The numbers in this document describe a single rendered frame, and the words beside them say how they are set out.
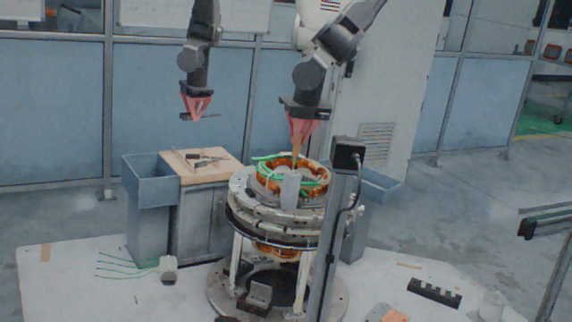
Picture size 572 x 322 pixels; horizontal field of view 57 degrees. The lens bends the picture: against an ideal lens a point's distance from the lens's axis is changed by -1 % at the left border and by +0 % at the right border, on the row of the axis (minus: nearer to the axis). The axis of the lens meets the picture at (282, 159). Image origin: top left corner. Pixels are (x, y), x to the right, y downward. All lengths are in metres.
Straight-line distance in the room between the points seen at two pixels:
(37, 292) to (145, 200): 0.34
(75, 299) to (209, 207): 0.41
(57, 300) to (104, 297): 0.11
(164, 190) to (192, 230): 0.16
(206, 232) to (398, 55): 2.49
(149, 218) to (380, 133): 2.59
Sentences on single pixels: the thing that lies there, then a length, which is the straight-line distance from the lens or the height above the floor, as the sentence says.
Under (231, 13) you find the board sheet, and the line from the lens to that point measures 3.54.
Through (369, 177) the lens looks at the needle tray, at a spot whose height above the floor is 1.04.
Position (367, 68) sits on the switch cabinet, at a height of 1.02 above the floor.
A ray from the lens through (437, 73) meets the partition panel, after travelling 4.79.
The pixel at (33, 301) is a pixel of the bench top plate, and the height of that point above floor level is 0.78.
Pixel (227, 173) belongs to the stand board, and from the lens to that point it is 1.44.
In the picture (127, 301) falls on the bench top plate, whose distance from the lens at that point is 1.41.
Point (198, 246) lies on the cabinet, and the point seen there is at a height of 0.84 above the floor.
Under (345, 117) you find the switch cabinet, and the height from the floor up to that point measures 0.68.
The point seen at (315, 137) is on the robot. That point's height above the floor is 1.09.
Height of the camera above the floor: 1.62
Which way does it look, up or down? 21 degrees down
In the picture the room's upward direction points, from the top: 8 degrees clockwise
